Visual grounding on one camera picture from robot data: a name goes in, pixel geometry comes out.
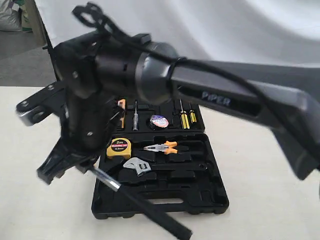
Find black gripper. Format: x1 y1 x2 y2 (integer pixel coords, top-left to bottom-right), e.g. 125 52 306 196
36 92 118 185

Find black handled adjustable wrench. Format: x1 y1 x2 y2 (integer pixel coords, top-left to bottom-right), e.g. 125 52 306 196
123 157 208 176

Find black electrical tape roll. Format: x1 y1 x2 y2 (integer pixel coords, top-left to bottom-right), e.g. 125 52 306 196
148 114 169 130

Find orange handled pliers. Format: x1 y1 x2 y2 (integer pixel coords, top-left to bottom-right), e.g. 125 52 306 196
143 141 190 155

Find steel claw hammer black grip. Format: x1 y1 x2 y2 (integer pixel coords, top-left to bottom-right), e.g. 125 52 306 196
85 163 193 240

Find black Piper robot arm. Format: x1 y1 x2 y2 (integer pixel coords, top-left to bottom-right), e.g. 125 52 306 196
37 31 320 184

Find black plastic tool case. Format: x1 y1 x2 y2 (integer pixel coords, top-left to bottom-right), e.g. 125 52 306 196
99 100 229 215

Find yellow tape measure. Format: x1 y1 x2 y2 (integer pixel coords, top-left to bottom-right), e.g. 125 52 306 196
106 137 132 160

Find clear tester screwdriver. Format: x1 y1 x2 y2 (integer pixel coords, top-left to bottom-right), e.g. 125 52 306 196
132 100 139 131

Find orange utility knife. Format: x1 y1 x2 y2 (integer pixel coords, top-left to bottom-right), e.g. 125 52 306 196
117 98 126 131

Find black backdrop stand pole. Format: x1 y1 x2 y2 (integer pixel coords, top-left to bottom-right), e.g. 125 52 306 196
37 10 61 82

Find large yellow black screwdriver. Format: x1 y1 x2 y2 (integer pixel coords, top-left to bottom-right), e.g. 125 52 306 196
179 99 190 129

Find small yellow black screwdriver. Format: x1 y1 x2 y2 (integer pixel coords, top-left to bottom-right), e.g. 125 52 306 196
189 102 197 124

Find white plastic sack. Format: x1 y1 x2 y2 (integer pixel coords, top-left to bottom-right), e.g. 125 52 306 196
0 0 22 32

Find white backdrop cloth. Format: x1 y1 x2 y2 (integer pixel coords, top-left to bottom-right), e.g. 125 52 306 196
34 0 320 89

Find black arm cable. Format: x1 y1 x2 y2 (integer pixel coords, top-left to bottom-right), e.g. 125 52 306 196
71 1 320 176

